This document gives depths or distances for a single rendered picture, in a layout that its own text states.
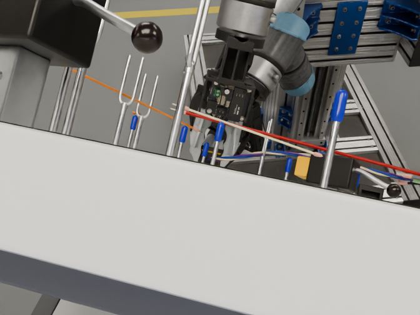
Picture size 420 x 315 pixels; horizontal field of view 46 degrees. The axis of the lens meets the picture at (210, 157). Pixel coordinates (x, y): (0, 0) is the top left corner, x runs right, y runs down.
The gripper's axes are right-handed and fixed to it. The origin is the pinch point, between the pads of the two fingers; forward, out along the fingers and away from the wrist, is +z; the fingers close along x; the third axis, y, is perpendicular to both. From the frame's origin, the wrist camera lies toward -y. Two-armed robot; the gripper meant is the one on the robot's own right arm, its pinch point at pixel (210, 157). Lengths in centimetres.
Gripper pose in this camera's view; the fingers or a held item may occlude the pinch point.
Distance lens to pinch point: 79.3
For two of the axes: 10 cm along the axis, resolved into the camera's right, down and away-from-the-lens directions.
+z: -2.2, 9.2, 3.3
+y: -0.3, 3.3, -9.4
